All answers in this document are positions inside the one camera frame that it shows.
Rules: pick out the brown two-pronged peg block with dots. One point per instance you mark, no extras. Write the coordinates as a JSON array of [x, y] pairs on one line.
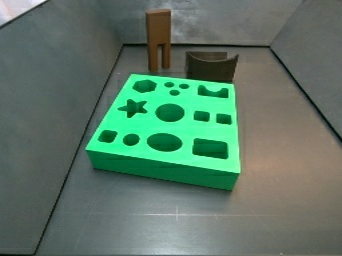
[[158, 25]]

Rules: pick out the green foam shape board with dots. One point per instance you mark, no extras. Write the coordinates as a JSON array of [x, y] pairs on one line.
[[171, 129]]

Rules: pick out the dark grey curved holder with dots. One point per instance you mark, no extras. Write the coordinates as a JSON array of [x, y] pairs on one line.
[[210, 66]]

